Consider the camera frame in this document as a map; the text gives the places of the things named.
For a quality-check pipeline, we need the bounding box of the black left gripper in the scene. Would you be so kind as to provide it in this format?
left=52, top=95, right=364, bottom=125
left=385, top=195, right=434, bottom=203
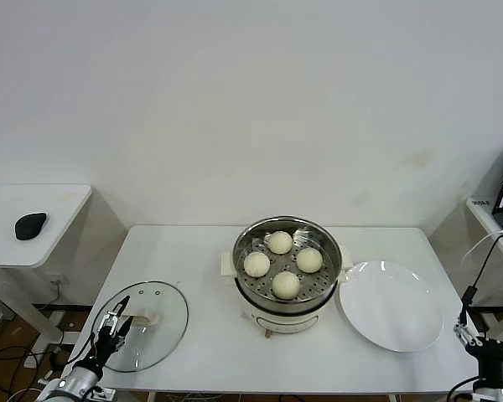
left=90, top=295, right=135, bottom=359

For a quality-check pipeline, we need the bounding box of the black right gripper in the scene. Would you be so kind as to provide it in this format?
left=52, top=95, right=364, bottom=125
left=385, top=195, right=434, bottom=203
left=452, top=309, right=503, bottom=378

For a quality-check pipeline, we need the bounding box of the round glass pot lid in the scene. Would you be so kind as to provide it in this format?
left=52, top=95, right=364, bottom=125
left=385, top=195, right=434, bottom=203
left=91, top=280, right=190, bottom=373

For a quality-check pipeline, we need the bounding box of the white steamed baozi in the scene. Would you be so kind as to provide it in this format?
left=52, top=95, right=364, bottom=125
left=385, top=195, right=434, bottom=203
left=272, top=271, right=301, bottom=301
left=243, top=251, right=272, bottom=278
left=296, top=247, right=324, bottom=274
left=267, top=229, right=293, bottom=255

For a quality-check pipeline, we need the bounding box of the perforated steel steamer basket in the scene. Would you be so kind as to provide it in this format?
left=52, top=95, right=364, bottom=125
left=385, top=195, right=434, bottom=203
left=232, top=216, right=345, bottom=311

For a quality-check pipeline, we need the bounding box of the brown round floor object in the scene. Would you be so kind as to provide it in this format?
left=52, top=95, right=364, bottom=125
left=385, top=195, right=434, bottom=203
left=51, top=349, right=71, bottom=370

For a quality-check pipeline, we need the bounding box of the round white plate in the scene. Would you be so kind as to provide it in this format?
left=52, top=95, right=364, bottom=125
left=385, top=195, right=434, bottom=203
left=339, top=260, right=445, bottom=353

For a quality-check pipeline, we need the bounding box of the white desk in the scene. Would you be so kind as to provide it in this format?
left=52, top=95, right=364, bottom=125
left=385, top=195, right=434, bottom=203
left=464, top=196, right=503, bottom=369

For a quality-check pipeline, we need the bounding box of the black computer mouse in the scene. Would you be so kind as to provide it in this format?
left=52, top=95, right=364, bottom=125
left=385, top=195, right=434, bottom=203
left=14, top=212, right=49, bottom=240

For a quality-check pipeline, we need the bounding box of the small white side table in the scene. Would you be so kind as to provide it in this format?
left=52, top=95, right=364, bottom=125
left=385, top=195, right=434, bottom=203
left=0, top=183, right=96, bottom=351

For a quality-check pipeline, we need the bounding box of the black power adapter cable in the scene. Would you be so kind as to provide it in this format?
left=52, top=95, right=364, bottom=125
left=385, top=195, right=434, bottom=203
left=462, top=234, right=503, bottom=307

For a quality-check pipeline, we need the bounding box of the white cable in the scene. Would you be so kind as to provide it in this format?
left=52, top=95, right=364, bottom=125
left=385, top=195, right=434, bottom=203
left=462, top=231, right=503, bottom=267

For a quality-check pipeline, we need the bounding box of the black floor cable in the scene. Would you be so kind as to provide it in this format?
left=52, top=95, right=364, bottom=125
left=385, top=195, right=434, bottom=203
left=0, top=345, right=55, bottom=380

